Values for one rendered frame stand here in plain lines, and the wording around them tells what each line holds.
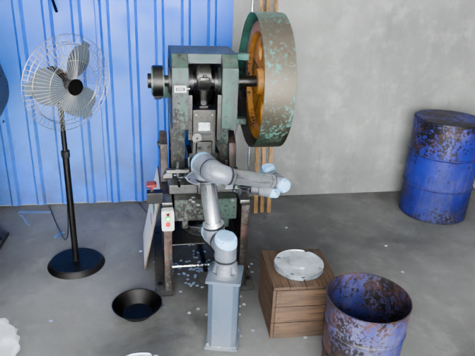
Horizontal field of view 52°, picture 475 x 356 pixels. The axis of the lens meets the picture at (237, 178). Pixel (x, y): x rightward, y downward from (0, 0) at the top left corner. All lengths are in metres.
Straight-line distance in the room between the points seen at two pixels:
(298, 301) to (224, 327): 0.44
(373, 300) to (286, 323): 0.51
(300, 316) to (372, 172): 2.36
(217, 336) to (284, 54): 1.59
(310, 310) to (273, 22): 1.64
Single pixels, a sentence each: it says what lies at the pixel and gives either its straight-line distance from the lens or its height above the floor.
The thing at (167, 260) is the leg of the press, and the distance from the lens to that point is 3.17.
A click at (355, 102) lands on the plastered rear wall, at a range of 4.64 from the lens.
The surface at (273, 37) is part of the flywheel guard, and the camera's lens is 2.80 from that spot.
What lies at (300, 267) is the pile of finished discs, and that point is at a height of 0.38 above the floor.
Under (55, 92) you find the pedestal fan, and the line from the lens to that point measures 3.02.
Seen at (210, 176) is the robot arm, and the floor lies 1.03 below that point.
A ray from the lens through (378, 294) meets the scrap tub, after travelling 2.82.
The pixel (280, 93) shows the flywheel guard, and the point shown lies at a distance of 2.73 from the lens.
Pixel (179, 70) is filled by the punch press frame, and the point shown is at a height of 1.41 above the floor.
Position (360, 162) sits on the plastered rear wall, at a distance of 4.86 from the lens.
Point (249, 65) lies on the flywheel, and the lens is 3.39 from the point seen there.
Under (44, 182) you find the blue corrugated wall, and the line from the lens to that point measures 4.53.
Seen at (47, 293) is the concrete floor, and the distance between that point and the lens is 3.46.
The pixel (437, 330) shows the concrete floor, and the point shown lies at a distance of 3.32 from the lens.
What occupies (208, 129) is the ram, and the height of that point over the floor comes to 1.05.
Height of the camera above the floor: 1.93
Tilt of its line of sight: 22 degrees down
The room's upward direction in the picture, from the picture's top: 2 degrees clockwise
